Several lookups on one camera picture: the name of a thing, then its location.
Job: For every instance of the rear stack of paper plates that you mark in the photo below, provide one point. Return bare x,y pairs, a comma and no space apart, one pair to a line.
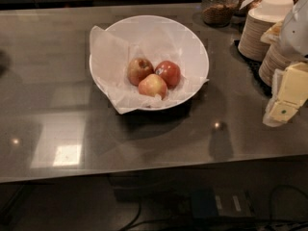
256,24

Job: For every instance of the glass jar with cereal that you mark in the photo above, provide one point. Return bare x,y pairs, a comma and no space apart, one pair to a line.
218,13

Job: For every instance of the white bowl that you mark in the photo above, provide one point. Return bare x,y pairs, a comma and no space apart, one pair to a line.
179,45

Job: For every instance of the stack of paper plates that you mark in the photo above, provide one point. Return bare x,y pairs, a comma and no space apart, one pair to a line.
256,24
273,60

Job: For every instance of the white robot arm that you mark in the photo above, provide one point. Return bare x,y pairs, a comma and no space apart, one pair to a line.
293,37

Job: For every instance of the red apple with sticker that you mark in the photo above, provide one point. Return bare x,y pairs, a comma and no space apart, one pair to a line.
169,72

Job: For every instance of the black tray under plates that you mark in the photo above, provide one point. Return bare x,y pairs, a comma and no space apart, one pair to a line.
253,67

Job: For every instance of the brownish red apple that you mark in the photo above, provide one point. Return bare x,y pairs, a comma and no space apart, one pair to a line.
138,69

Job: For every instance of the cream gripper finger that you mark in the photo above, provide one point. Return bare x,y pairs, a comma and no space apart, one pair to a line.
274,107
294,90

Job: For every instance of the white paper liner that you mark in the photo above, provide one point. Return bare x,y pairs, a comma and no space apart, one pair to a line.
109,61

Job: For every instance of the front stack of paper plates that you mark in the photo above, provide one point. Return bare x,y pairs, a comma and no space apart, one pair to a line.
273,60

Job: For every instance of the yellow-red apple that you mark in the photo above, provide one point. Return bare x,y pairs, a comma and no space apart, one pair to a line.
153,85

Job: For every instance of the white paper bowls stack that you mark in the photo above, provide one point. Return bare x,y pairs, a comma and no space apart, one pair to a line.
273,10

